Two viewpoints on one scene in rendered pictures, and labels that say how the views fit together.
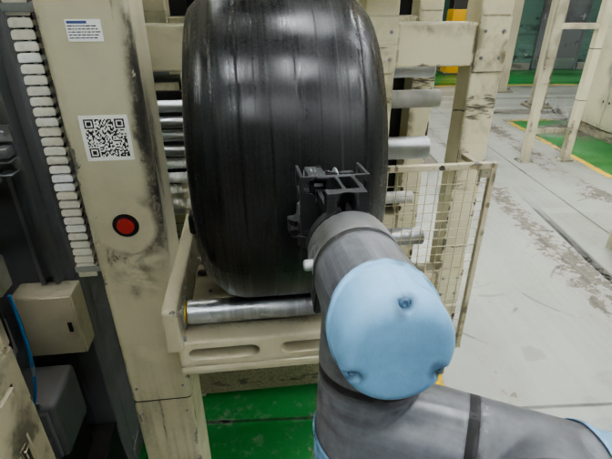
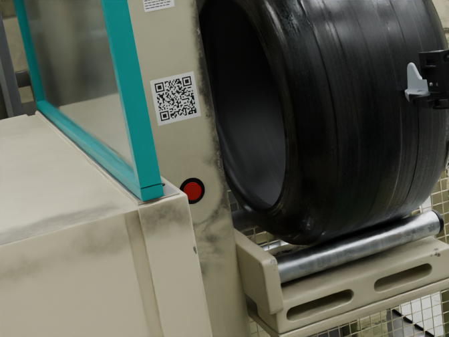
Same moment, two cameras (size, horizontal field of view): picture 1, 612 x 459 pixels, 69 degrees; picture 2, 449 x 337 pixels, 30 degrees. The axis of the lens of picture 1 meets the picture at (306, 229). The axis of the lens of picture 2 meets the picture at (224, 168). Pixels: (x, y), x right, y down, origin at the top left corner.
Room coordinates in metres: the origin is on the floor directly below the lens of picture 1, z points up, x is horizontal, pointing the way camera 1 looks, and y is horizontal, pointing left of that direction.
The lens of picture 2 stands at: (-0.62, 0.54, 1.47)
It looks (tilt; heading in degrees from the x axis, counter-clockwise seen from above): 16 degrees down; 348
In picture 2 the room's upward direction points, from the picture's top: 9 degrees counter-clockwise
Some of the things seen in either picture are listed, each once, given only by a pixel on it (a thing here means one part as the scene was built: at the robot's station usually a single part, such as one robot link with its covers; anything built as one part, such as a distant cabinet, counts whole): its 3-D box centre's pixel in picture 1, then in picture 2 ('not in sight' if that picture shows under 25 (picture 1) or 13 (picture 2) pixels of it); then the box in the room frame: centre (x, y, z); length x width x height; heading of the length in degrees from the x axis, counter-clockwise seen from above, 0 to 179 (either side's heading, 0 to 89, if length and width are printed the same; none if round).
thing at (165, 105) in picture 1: (179, 150); not in sight; (1.17, 0.34, 1.05); 0.20 x 0.15 x 0.30; 97
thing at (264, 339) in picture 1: (274, 332); (356, 281); (0.69, 0.06, 0.83); 0.36 x 0.09 x 0.06; 97
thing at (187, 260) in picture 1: (186, 271); (230, 251); (0.80, 0.26, 0.90); 0.40 x 0.03 x 0.10; 7
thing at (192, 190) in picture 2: (126, 224); (191, 190); (0.71, 0.32, 1.06); 0.03 x 0.02 x 0.03; 97
